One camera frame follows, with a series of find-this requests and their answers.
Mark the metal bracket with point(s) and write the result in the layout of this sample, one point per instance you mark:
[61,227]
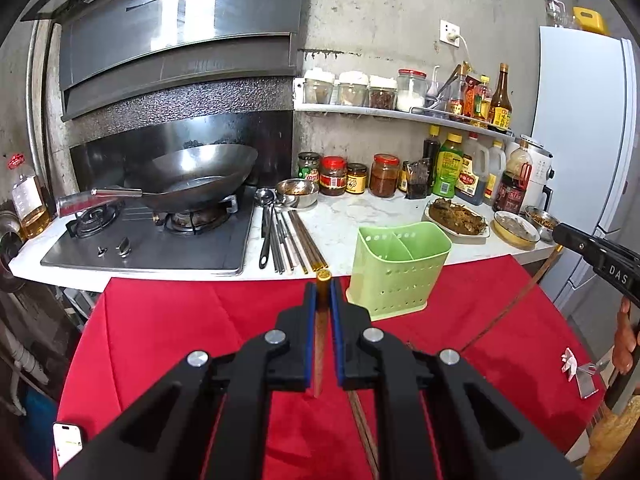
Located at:
[589,378]

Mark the white kitchen appliance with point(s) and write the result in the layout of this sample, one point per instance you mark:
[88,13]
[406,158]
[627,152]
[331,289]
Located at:
[538,192]

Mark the crumpled white tissue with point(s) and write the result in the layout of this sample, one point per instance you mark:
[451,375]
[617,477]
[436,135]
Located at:
[569,364]

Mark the plate of cooked food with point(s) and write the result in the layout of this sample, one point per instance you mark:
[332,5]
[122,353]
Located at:
[455,219]

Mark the yellow box on fridge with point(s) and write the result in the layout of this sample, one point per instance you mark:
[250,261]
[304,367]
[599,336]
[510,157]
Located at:
[590,21]

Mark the steel wok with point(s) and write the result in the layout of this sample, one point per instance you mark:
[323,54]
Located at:
[182,181]

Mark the green sauce bottle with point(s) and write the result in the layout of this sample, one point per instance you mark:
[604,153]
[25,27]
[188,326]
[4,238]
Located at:
[448,166]

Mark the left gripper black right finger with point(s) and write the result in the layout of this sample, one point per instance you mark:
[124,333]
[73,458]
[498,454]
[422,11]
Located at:
[436,417]

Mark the steel bowl with food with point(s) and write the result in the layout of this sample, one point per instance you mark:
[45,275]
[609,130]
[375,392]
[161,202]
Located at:
[542,221]

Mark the brown vinegar bottle on shelf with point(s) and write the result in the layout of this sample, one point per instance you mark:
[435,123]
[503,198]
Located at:
[500,110]

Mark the green plastic utensil holder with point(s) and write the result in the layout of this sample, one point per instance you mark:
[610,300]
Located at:
[395,269]

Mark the yellow bowl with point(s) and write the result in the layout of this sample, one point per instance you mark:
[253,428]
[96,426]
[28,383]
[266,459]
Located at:
[515,230]

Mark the brown sauce glass jar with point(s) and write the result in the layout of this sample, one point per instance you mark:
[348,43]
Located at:
[384,175]

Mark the gas stove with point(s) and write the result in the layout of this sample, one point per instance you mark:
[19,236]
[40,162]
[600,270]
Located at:
[130,237]

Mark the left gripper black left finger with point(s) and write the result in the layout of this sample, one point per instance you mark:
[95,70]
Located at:
[206,418]

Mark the wooden chopstick gold tip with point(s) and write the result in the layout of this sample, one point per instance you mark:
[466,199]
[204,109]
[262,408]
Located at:
[321,324]
[365,434]
[520,295]

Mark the small steel bowl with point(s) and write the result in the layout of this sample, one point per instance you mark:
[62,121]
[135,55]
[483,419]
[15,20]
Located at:
[297,193]

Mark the cooking oil bottle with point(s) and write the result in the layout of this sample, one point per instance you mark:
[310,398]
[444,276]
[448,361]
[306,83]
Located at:
[31,208]

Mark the white refrigerator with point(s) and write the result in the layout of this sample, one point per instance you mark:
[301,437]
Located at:
[586,117]

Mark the person's right hand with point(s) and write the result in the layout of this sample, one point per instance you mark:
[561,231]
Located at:
[625,341]

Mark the large soy sauce jug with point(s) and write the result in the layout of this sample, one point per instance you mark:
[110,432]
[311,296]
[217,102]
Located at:
[474,171]

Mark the smartphone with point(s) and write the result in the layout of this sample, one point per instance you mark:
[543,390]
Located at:
[68,442]

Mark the wall power socket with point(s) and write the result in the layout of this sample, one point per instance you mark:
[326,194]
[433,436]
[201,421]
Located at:
[449,33]

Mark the clear glass jar red lid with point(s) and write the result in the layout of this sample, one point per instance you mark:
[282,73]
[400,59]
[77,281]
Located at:
[411,89]

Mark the white wall shelf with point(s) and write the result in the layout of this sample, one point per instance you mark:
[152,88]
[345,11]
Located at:
[300,105]

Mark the dark soy sauce bottle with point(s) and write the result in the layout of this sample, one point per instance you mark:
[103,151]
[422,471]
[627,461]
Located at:
[431,147]

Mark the range hood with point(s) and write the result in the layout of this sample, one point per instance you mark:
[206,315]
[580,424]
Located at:
[115,50]

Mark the red lid chili jar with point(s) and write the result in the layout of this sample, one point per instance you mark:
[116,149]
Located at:
[333,175]

